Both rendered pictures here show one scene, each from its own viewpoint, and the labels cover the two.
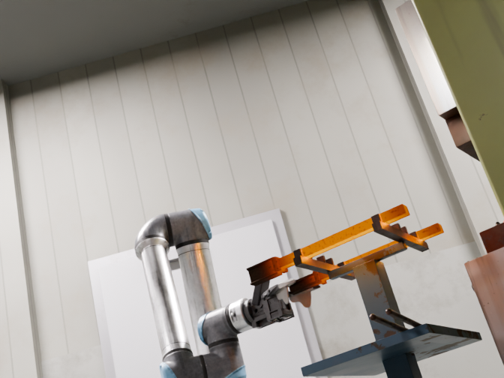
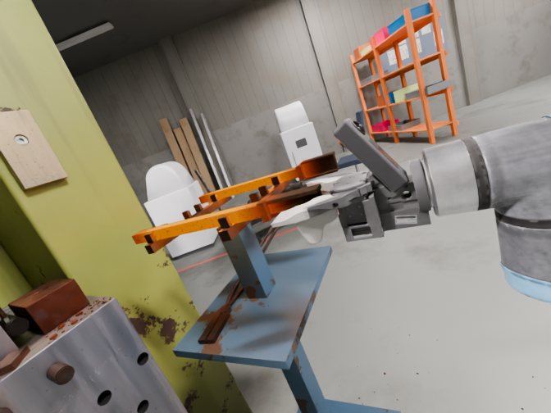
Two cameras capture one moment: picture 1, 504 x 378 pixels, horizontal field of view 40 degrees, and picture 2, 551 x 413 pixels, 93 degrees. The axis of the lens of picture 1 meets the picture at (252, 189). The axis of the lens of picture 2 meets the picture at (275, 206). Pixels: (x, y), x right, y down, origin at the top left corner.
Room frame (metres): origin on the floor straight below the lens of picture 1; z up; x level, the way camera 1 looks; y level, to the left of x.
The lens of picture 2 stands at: (2.27, -0.09, 1.11)
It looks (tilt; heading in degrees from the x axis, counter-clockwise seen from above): 15 degrees down; 182
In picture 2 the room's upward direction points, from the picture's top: 21 degrees counter-clockwise
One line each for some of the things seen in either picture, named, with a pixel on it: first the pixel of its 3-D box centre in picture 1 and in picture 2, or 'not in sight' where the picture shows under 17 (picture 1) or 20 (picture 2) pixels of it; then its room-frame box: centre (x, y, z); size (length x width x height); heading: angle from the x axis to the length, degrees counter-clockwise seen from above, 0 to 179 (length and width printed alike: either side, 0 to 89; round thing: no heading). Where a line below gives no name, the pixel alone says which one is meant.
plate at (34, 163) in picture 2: not in sight; (25, 149); (1.61, -0.60, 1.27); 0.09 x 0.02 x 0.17; 148
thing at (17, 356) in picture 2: not in sight; (11, 361); (1.90, -0.59, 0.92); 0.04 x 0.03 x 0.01; 17
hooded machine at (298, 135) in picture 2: not in sight; (298, 142); (-3.09, 0.61, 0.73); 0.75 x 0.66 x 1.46; 1
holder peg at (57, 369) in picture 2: not in sight; (61, 373); (1.90, -0.54, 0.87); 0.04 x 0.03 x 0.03; 58
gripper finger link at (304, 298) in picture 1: (305, 297); (307, 225); (1.92, -0.07, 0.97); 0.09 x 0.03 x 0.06; 99
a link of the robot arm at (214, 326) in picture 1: (220, 325); (533, 163); (1.99, 0.19, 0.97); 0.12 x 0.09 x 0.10; 63
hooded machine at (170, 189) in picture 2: not in sight; (179, 207); (-1.25, -1.44, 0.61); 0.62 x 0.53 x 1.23; 89
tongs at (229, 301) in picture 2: (415, 330); (251, 265); (1.49, -0.26, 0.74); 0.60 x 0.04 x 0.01; 161
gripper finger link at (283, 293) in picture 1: (286, 292); (325, 196); (1.82, -0.01, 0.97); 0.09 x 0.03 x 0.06; 27
